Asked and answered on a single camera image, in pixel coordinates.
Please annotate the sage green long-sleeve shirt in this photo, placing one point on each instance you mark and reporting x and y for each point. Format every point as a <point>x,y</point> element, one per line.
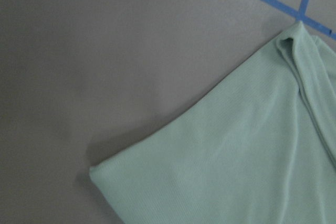
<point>258,148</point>

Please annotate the blue tape line crosswise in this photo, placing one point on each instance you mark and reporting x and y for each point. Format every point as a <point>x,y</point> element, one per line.
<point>300,14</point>

